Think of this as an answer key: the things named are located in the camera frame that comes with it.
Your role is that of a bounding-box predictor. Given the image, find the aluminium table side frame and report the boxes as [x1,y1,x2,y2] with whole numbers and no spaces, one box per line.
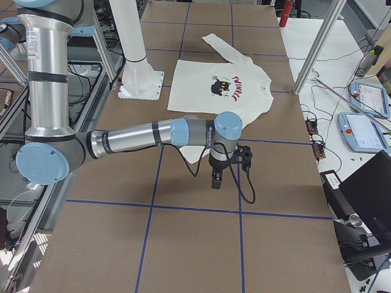
[0,18,123,291]

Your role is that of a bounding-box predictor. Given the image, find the red bottle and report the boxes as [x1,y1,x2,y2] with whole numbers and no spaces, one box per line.
[279,0,294,27]

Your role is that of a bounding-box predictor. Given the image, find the near orange black connector box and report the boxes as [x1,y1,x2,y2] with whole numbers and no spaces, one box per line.
[312,142,326,160]

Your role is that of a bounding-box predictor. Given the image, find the reacher grabber stick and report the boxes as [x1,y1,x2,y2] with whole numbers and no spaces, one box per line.
[310,69,391,135]

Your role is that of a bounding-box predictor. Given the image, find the aluminium frame post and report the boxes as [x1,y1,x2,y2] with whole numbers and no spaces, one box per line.
[293,0,347,95]

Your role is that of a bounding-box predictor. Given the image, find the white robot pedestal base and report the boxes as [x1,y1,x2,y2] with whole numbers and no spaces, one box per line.
[109,0,164,101]

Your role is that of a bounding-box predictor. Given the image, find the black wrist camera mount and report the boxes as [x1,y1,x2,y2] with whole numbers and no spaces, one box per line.
[230,145,253,172]

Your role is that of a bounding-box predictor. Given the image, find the black box with white label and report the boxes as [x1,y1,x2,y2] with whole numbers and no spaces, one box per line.
[320,170,355,220]

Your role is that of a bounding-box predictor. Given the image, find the near blue teach pendant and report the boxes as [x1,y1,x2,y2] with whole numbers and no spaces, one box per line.
[338,112,390,153]

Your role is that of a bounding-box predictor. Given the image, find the blue teach pendant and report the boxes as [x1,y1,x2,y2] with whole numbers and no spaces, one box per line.
[338,112,390,153]
[348,82,390,118]

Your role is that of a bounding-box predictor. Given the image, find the orange black connector box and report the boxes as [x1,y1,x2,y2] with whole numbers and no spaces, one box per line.
[312,142,326,160]
[305,120,318,135]

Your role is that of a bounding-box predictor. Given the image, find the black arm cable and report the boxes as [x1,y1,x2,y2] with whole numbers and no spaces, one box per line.
[177,140,257,204]

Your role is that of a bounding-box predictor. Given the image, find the far orange black connector box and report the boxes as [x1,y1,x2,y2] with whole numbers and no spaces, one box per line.
[305,120,318,135]

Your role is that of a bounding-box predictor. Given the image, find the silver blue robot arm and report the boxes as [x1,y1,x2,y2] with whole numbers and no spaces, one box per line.
[16,1,245,189]

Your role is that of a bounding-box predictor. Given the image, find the black monitor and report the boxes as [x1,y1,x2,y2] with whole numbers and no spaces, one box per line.
[339,151,390,242]

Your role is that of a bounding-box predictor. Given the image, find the cream long sleeve cat shirt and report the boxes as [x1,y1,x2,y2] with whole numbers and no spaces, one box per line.
[166,34,274,165]

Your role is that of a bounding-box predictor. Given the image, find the seated person beige clothes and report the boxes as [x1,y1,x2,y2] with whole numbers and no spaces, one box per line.
[368,24,390,84]

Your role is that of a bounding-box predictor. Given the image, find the far blue teach pendant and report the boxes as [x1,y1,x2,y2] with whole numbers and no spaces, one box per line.
[348,82,390,118]

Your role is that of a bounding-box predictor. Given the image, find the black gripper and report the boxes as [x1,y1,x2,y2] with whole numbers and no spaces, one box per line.
[208,155,229,189]

